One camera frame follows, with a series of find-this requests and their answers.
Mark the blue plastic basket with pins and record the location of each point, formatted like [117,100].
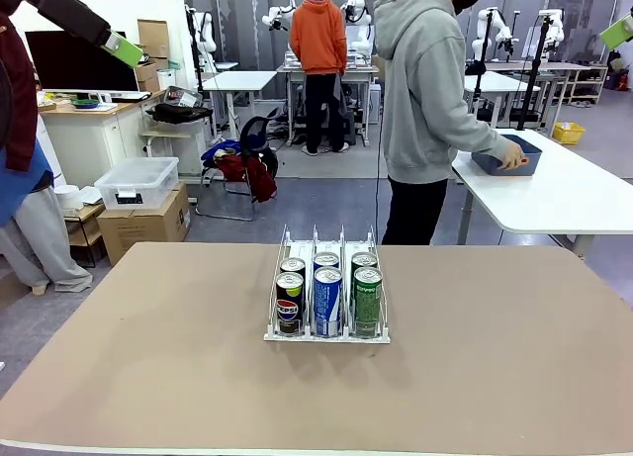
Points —
[529,161]

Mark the gray-sleeved right forearm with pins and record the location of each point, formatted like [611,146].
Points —
[487,137]

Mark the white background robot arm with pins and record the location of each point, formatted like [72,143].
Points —
[489,35]
[361,16]
[555,30]
[274,18]

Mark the green beverage can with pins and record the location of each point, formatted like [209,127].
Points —
[367,307]
[364,259]

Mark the white clear can dispenser rack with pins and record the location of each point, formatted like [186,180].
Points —
[356,338]

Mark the person's right hand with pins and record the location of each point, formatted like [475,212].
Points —
[513,155]

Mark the black computer monitor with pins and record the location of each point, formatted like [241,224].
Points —
[74,60]

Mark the low wooden shelf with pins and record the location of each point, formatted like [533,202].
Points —
[586,82]

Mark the stacked cardboard boxes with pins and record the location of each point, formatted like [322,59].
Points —
[153,40]

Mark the green bowl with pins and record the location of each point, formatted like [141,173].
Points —
[84,103]

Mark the black tripod stand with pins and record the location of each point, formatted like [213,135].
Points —
[536,70]

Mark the person in maroon top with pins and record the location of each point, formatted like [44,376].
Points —
[15,105]

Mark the yellow plastic crate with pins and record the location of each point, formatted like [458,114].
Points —
[569,133]

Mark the white desk cabinet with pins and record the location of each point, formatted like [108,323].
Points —
[99,139]

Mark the black bag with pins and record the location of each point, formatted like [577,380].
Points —
[180,112]

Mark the white background table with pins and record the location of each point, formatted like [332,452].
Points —
[237,80]

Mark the clear plastic storage bin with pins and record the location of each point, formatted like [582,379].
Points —
[138,179]

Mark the white paper roll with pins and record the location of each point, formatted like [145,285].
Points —
[69,198]

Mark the large white table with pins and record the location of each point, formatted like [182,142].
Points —
[544,199]

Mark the person in gray hoodie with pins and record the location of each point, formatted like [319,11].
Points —
[420,90]

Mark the black office chair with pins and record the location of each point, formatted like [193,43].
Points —
[257,129]

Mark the large cardboard box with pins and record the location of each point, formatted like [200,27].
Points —
[143,228]

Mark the red jacket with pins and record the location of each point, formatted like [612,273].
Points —
[252,174]

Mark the person in orange hoodie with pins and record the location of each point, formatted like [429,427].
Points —
[319,35]

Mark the black Pepsi can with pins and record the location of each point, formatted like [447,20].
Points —
[293,265]
[289,310]

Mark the blue Pepsi can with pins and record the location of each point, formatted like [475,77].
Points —
[326,259]
[327,307]

